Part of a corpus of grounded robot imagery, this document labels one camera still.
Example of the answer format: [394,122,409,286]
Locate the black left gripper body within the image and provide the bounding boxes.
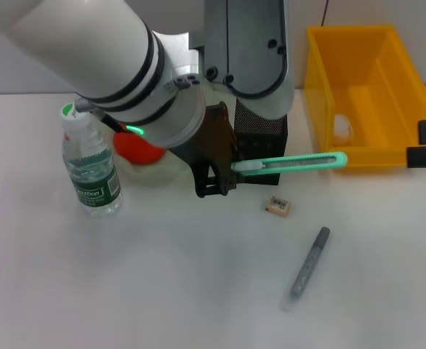
[167,100,240,182]

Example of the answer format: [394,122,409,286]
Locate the mint green utility knife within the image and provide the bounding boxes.
[230,151,348,180]

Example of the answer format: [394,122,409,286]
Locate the white paper ball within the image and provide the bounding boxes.
[333,113,355,147]

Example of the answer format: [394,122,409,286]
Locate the clear green label water bottle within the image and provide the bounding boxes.
[60,103,124,218]

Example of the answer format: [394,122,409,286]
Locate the black mesh pen holder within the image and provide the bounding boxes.
[233,97,289,187]

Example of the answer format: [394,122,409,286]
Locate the beige eraser with barcode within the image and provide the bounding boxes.
[260,195,293,218]

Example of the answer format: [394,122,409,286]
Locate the grey marker pen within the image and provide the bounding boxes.
[280,226,332,316]

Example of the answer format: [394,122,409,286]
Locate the pale green glass bowl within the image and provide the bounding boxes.
[118,81,236,187]

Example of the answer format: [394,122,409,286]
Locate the yellow plastic storage bin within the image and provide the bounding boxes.
[303,24,426,174]

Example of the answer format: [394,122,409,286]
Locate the silver plug gripper cable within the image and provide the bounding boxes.
[74,98,129,135]

